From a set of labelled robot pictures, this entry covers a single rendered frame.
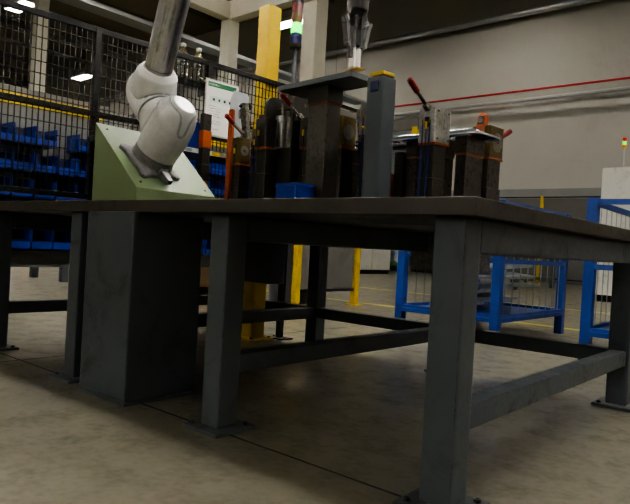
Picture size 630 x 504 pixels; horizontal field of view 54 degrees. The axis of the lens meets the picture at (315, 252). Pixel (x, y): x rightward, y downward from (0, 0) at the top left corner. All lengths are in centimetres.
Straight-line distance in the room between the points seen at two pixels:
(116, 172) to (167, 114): 28
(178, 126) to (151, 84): 21
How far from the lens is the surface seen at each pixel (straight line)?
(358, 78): 217
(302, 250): 575
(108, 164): 237
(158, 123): 226
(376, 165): 204
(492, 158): 242
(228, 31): 805
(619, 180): 1024
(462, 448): 150
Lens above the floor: 58
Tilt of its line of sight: level
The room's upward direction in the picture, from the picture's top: 3 degrees clockwise
